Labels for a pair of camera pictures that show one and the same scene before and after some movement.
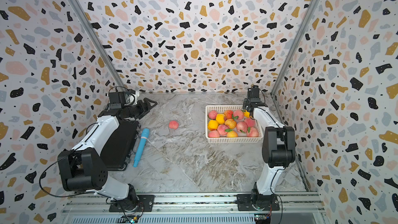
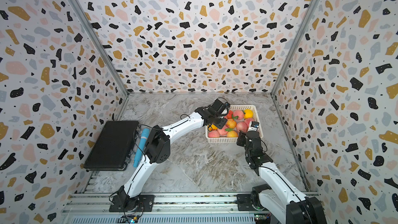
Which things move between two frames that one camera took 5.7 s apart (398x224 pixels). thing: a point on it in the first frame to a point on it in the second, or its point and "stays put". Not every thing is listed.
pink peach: x=221 y=129 stays put
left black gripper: x=143 y=110 to x=221 y=126
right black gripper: x=245 y=103 to x=242 y=138
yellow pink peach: x=230 y=123 stays put
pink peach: x=238 y=113 stays put
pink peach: x=214 y=134 stays put
